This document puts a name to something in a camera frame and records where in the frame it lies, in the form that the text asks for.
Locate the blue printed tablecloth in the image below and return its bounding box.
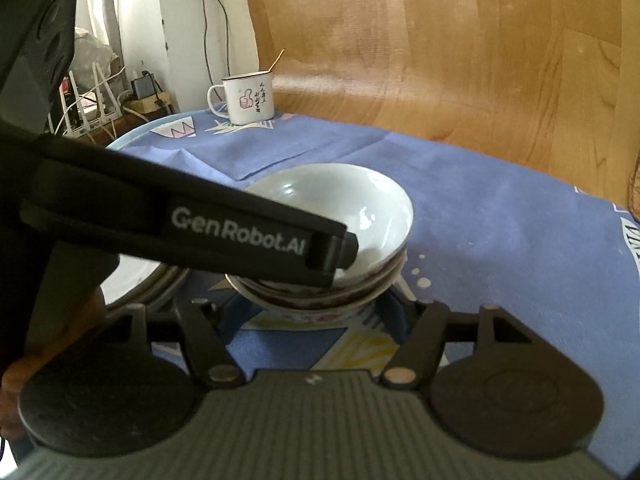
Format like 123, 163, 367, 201
115, 110, 639, 478

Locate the white bowl floral pattern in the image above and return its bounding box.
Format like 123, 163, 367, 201
224, 255, 408, 323

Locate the white enamel mug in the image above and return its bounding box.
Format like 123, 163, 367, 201
206, 70, 276, 126

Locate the white porcelain bowl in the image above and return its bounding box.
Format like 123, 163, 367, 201
246, 162, 414, 288

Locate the person's left hand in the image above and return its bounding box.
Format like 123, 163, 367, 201
1, 287, 107, 441

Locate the wooden stick in mug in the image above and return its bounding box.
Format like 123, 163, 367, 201
267, 49, 285, 73

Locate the white bowl red pattern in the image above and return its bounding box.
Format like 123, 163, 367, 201
235, 248, 407, 296

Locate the brown seat cushion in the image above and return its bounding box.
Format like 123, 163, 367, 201
628, 155, 640, 223

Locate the black hanging cable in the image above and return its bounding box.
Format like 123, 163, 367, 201
193, 0, 232, 92

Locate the white wifi router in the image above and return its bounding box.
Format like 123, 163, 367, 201
44, 62, 127, 144

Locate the white plate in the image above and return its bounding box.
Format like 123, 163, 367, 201
101, 255, 190, 312

